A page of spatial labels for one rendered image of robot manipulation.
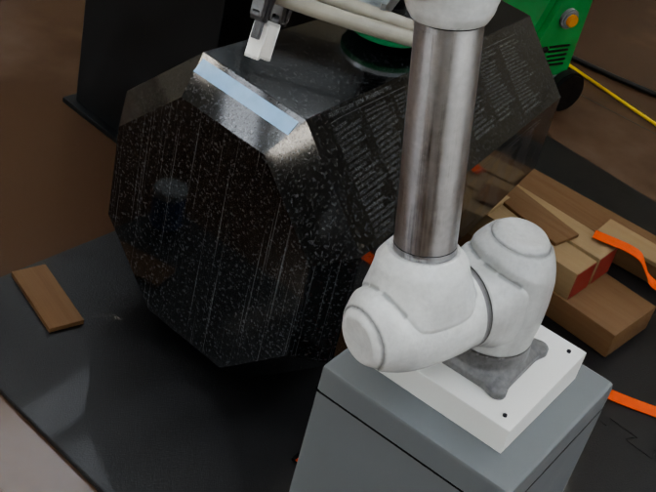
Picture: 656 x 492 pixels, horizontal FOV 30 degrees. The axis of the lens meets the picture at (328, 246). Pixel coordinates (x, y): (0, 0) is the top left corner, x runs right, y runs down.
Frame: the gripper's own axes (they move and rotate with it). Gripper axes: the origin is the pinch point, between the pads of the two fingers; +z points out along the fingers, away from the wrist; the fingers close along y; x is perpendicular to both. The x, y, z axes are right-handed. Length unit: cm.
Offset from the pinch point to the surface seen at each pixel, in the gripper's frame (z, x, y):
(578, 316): 60, -42, 157
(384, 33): -8.3, -19.5, 7.1
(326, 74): 9, 18, 67
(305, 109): 17, 12, 51
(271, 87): 15, 23, 53
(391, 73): 5, 7, 81
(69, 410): 106, 43, 40
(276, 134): 23, 15, 46
